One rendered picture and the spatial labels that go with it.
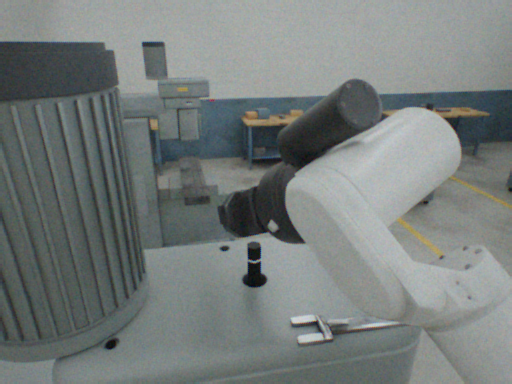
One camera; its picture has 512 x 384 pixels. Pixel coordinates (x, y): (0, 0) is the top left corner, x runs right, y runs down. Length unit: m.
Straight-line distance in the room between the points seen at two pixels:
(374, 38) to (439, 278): 7.64
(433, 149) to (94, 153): 0.30
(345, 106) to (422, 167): 0.07
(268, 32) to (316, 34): 0.93
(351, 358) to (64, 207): 0.37
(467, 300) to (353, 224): 0.08
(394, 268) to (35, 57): 0.31
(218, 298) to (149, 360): 0.12
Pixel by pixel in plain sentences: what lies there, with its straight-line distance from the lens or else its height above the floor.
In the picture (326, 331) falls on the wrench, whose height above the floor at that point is 1.90.
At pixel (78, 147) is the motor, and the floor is 2.12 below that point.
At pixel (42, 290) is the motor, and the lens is 0.42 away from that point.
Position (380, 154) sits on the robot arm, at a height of 2.14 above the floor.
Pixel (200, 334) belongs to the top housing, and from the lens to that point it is 0.45.
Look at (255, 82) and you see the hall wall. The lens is 7.07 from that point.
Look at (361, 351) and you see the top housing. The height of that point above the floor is 1.87.
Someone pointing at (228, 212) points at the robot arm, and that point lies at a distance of 0.40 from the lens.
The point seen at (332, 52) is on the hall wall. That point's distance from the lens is 7.47.
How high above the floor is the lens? 2.21
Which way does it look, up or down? 23 degrees down
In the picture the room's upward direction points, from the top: straight up
